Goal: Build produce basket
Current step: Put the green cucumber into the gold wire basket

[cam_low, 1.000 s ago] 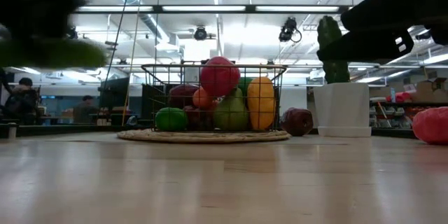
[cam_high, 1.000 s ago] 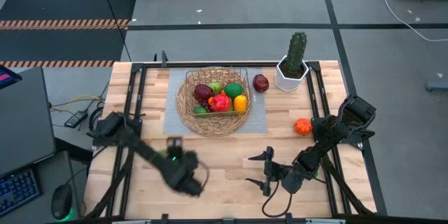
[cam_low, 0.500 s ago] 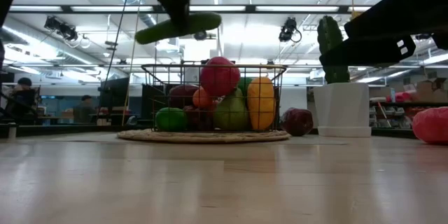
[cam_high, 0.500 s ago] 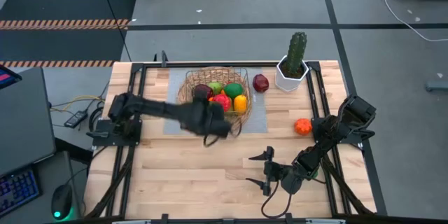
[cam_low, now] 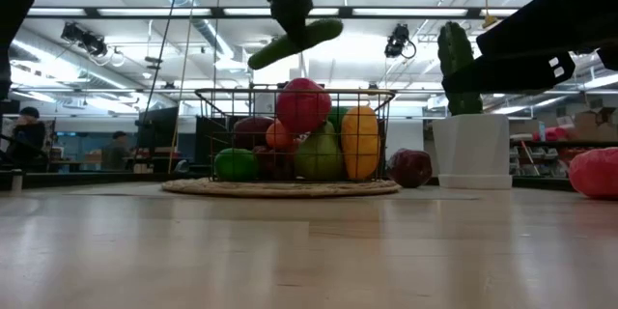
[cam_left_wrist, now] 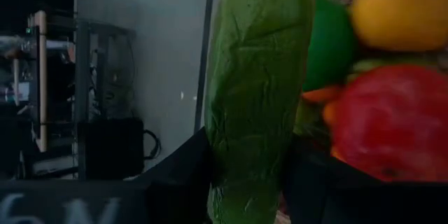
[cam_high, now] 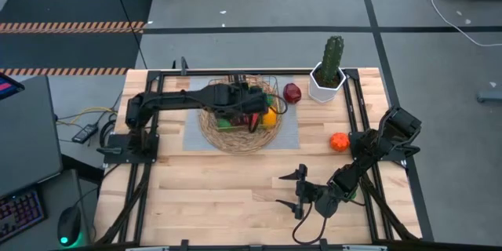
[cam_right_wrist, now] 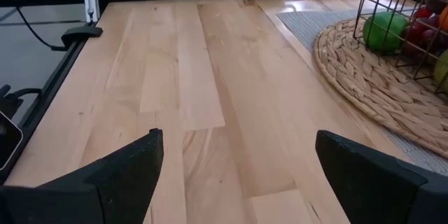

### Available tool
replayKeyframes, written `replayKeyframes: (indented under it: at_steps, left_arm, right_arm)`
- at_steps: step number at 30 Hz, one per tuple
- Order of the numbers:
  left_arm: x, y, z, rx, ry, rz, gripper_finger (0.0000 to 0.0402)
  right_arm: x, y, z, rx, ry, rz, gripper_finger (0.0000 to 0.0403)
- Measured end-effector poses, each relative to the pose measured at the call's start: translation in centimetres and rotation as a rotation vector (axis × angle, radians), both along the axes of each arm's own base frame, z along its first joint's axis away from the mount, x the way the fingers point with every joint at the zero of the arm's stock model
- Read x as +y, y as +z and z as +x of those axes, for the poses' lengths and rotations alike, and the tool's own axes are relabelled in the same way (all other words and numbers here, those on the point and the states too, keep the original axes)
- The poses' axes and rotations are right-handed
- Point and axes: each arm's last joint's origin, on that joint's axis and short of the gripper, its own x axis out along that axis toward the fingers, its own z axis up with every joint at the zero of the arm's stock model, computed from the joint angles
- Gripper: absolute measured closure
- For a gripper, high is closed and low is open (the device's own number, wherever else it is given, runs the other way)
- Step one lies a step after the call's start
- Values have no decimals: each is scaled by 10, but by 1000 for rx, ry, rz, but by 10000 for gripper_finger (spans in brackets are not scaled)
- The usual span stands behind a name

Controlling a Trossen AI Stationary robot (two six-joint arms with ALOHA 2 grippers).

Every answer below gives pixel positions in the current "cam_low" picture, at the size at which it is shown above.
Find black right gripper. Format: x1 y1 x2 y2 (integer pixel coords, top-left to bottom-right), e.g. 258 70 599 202
441 0 618 95

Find green cucumber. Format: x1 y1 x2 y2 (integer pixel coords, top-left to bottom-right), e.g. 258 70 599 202
247 17 345 71

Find red round fruit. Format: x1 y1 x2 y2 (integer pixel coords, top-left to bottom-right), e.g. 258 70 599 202
275 77 333 135

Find dark green round fruit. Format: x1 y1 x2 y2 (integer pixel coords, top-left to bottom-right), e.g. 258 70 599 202
326 105 350 132

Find orange small fruit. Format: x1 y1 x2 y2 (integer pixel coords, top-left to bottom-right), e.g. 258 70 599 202
265 119 296 152

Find dark red apple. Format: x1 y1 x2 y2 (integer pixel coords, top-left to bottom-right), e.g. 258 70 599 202
233 116 276 152
385 148 434 189

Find yellow bell pepper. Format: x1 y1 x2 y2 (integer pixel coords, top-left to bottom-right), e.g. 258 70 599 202
340 105 381 182

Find green pear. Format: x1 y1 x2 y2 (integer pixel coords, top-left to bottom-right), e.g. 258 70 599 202
294 120 345 183

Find red grape bunch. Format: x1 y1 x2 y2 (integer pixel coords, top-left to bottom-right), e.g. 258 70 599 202
253 144 296 181

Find orange-red round fruit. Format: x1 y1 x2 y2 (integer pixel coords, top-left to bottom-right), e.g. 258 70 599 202
568 147 618 201

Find small green lime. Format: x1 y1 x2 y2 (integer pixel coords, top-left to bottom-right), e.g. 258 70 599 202
213 148 260 183

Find green cactus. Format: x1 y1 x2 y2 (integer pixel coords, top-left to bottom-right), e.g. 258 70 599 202
436 20 484 117

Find black overhead crossbar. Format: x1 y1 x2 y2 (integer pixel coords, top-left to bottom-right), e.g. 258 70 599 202
26 6 520 20

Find pink item on shelf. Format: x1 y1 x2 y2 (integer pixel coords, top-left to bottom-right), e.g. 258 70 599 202
532 126 571 143

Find white plant pot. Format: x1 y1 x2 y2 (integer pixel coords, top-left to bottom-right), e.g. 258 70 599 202
432 113 514 190

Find storage shelf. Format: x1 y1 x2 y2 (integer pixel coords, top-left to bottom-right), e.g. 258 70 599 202
509 137 618 181

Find cardboard boxes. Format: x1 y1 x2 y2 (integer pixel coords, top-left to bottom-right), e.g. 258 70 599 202
572 105 618 142

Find grey placemat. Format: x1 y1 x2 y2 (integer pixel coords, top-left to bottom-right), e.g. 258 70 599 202
67 182 482 202

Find round woven straw mat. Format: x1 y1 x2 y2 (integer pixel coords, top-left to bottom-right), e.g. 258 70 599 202
161 177 402 199

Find black room monitor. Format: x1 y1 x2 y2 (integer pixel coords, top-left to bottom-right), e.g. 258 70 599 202
136 105 181 152

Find person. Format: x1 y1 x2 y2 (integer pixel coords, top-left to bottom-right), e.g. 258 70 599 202
99 129 132 172
5 105 49 174

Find wire produce basket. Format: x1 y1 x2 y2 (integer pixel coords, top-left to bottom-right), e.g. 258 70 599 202
194 84 397 183

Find black ceiling-mounted camera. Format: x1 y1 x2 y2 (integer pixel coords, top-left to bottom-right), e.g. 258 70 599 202
60 21 109 58
383 22 417 60

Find yellow hanging rope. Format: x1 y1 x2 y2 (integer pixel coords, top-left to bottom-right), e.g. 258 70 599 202
166 0 200 175

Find black hanging cable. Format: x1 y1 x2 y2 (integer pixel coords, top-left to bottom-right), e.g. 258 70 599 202
139 0 185 122

